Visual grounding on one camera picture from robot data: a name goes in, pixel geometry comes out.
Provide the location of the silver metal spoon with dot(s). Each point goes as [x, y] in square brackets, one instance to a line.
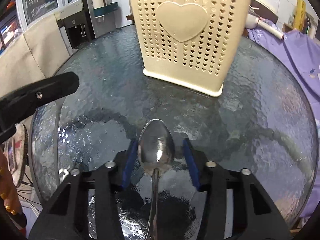
[156, 152]

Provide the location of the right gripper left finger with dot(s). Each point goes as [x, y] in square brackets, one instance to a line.
[65, 215]

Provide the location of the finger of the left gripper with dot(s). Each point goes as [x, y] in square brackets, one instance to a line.
[23, 102]

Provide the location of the beige cloth cover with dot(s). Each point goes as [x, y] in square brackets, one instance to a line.
[35, 55]

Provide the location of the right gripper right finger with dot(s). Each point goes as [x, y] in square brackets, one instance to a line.
[255, 215]

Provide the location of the water dispenser machine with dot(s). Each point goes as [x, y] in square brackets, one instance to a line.
[83, 23]

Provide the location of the cream perforated utensil holder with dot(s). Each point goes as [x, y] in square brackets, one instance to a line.
[191, 43]

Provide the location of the purple floral cloth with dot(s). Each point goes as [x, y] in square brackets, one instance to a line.
[300, 55]

